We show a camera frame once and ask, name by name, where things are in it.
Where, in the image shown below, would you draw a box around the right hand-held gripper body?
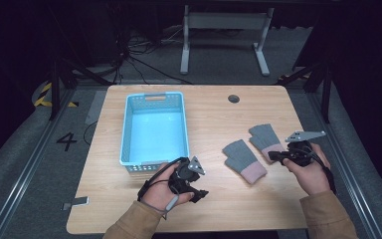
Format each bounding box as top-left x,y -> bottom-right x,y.
285,129 -> 327,167

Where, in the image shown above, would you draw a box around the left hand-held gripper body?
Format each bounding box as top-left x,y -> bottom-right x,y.
168,155 -> 207,197

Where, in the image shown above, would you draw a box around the light blue plastic basket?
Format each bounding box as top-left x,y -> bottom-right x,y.
118,91 -> 191,173

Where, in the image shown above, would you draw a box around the person's right hand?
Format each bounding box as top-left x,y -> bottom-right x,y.
282,142 -> 332,197

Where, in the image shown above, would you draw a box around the person's left hand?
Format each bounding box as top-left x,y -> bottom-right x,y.
140,161 -> 195,213

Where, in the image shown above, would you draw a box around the black metal stand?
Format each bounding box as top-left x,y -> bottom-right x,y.
48,58 -> 113,121
276,61 -> 332,124

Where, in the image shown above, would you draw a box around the grey floor tape patch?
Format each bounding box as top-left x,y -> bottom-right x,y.
85,90 -> 107,126

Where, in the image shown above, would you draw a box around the grey wrist strap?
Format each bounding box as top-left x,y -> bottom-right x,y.
138,193 -> 181,221

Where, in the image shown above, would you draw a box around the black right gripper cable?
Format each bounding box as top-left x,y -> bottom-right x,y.
296,144 -> 338,195

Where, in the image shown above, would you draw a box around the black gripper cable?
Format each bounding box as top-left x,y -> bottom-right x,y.
296,144 -> 338,195
136,156 -> 184,202

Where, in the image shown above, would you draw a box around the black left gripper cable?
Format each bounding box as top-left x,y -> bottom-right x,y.
136,156 -> 184,202

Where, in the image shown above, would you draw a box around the grey metal floor rail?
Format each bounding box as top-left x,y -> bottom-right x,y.
0,88 -> 78,239
306,89 -> 382,239

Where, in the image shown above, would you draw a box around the thin black looped cable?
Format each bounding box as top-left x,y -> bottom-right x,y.
83,120 -> 98,146

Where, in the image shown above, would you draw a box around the black floor cables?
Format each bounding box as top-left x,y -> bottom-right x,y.
110,26 -> 193,86

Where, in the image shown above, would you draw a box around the white metal desk frame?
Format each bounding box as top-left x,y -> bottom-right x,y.
179,4 -> 276,77

